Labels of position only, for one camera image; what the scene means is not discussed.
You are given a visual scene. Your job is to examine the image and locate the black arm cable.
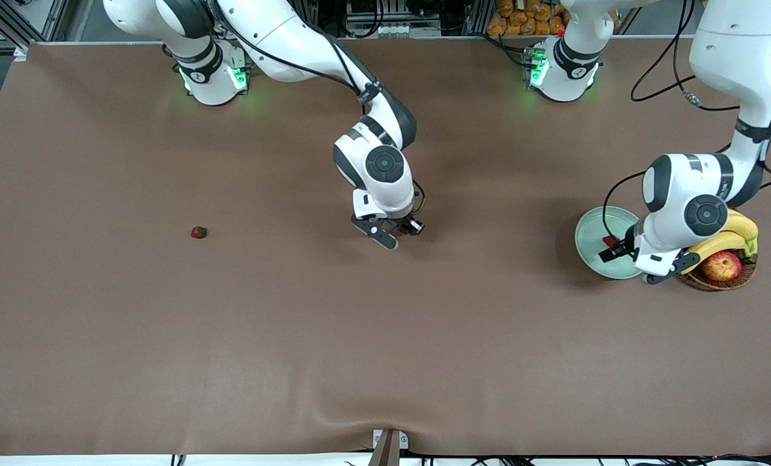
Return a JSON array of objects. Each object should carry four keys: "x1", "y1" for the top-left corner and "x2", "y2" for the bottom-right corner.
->
[
  {"x1": 211, "y1": 0, "x2": 426, "y2": 216},
  {"x1": 602, "y1": 0, "x2": 771, "y2": 245}
]

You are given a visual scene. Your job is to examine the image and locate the light green round plate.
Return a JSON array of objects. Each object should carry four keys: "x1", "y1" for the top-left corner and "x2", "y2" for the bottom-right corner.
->
[{"x1": 574, "y1": 206, "x2": 645, "y2": 280}]

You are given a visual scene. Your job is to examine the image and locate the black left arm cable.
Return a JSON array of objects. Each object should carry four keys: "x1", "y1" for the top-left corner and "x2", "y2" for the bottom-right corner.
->
[{"x1": 602, "y1": 0, "x2": 771, "y2": 245}]

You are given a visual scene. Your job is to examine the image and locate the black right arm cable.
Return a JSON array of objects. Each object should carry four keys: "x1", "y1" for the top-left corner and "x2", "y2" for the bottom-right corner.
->
[{"x1": 211, "y1": 0, "x2": 426, "y2": 216}]

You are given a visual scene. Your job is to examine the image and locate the electronics unit with connectors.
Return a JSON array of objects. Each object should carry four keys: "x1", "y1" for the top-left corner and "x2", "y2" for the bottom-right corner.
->
[{"x1": 345, "y1": 0, "x2": 442, "y2": 38}]

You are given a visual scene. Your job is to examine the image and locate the aluminium frame profile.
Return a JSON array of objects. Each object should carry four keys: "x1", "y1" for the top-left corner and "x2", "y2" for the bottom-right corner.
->
[{"x1": 0, "y1": 0, "x2": 69, "y2": 62}]

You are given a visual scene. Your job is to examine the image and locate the red yellow apple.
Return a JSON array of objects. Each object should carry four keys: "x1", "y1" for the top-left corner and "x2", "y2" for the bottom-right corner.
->
[{"x1": 701, "y1": 250, "x2": 743, "y2": 282}]

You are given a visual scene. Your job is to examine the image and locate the yellow banana bunch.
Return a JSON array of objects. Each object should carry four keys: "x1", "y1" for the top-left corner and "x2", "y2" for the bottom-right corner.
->
[{"x1": 683, "y1": 208, "x2": 759, "y2": 272}]

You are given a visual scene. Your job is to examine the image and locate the brown wicker basket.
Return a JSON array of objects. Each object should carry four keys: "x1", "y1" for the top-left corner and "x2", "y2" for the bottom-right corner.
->
[{"x1": 673, "y1": 214, "x2": 759, "y2": 292}]

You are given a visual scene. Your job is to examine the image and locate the metal bracket with pole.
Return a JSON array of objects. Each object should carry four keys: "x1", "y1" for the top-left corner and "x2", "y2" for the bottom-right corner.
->
[{"x1": 367, "y1": 428, "x2": 409, "y2": 466}]

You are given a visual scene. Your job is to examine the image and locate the large table cover mat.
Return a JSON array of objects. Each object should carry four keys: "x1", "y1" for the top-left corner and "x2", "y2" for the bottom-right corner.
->
[{"x1": 0, "y1": 36, "x2": 771, "y2": 457}]

